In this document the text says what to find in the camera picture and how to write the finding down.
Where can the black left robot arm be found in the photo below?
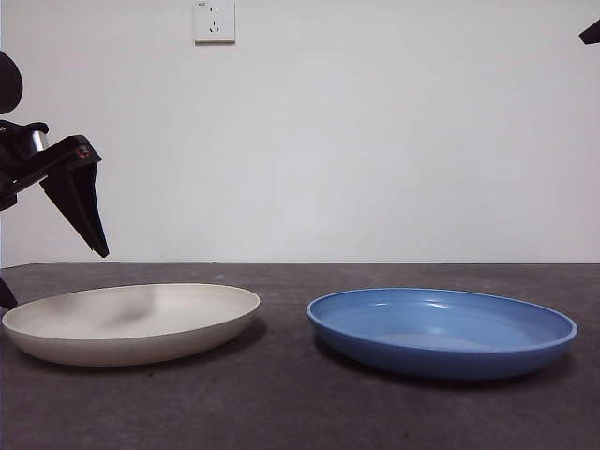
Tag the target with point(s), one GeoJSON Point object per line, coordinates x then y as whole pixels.
{"type": "Point", "coordinates": [8, 82]}

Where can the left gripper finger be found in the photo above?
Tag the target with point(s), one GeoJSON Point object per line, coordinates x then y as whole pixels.
{"type": "Point", "coordinates": [5, 295]}
{"type": "Point", "coordinates": [77, 201]}

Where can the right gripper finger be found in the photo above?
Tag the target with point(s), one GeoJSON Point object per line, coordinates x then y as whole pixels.
{"type": "Point", "coordinates": [593, 34]}

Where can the blue round plate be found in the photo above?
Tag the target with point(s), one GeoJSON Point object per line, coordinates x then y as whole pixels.
{"type": "Point", "coordinates": [440, 337]}

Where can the white round plate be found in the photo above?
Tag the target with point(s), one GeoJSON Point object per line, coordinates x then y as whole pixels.
{"type": "Point", "coordinates": [117, 337]}

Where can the pale grey left wrist camera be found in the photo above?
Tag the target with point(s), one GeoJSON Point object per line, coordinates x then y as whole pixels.
{"type": "Point", "coordinates": [36, 140]}

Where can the white wall socket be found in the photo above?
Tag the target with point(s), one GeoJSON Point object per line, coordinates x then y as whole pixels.
{"type": "Point", "coordinates": [215, 23]}

